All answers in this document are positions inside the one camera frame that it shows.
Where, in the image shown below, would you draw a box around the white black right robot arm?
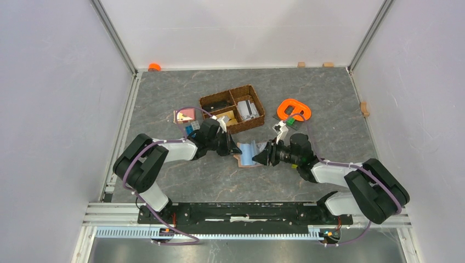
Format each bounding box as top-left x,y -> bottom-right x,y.
252,133 -> 410,225

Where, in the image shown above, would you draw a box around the orange plastic ring toy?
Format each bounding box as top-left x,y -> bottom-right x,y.
276,99 -> 311,122

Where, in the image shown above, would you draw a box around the grey cable duct strip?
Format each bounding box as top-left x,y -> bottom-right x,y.
95,226 -> 324,241

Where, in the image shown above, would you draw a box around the green building block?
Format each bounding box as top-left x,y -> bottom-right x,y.
286,118 -> 296,127

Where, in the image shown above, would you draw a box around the blue building block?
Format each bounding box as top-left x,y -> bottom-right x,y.
185,125 -> 194,136

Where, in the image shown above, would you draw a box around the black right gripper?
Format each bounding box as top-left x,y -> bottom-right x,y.
252,137 -> 300,167

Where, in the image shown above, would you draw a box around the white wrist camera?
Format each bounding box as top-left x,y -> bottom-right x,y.
211,116 -> 230,133
273,121 -> 288,143

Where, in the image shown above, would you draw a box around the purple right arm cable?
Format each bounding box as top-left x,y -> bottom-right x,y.
282,112 -> 403,248

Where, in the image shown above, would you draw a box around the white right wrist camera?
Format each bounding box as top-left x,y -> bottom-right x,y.
273,121 -> 288,143

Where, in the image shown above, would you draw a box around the gold card front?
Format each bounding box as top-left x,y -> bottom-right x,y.
217,110 -> 238,127

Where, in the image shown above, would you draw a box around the brown woven basket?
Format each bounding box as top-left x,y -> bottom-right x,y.
199,84 -> 265,134

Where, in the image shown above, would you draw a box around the curved wooden piece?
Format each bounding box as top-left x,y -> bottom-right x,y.
360,101 -> 370,118

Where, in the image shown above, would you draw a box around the black cards in basket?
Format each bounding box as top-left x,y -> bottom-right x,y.
202,100 -> 232,112

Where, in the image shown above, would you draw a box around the orange round cap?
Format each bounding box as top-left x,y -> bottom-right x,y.
148,63 -> 161,72

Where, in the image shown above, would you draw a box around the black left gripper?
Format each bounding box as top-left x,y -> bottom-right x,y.
207,129 -> 242,157

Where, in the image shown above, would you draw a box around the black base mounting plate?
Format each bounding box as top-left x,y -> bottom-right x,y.
159,202 -> 353,235

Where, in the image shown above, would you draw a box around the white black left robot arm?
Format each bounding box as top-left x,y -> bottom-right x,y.
112,117 -> 242,223

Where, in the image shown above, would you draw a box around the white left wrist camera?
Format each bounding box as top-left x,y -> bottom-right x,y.
211,116 -> 230,133

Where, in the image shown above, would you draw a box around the pink tan small box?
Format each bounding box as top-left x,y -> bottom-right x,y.
173,108 -> 196,124

